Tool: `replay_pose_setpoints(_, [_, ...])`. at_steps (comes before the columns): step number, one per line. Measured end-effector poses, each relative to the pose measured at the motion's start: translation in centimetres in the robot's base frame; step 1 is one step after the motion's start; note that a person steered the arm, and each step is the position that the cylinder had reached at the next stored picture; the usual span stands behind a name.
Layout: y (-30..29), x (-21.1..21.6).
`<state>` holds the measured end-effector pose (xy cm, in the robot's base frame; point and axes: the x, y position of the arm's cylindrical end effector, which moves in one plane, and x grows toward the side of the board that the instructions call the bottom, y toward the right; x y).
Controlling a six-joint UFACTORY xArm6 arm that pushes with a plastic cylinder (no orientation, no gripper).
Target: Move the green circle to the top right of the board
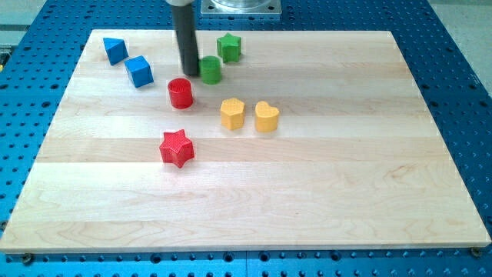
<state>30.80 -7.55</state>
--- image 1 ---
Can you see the green cylinder block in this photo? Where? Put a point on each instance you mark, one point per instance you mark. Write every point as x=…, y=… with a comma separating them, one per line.
x=210, y=70

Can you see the light wooden board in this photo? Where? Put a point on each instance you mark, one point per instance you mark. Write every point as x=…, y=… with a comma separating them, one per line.
x=357, y=161

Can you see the yellow heart block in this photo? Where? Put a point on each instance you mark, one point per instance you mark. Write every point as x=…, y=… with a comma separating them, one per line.
x=266, y=117

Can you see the yellow hexagon block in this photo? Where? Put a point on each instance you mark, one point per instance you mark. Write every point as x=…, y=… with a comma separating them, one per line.
x=232, y=113

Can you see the red star block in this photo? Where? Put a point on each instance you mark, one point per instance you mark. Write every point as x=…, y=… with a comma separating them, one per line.
x=176, y=148

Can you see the red cylinder block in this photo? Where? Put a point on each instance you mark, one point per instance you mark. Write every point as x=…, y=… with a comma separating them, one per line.
x=180, y=93

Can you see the green star block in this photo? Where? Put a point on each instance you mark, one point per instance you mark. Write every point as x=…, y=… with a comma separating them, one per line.
x=229, y=48

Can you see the blue cube block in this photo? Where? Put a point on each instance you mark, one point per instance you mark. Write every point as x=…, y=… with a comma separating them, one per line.
x=139, y=71

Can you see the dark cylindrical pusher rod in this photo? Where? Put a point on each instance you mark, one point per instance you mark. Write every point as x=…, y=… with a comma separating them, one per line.
x=183, y=20

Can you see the blue triangle block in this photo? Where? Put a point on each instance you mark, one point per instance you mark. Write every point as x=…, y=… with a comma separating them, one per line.
x=115, y=49

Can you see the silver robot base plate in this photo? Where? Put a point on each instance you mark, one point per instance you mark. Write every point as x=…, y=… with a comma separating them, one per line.
x=241, y=7

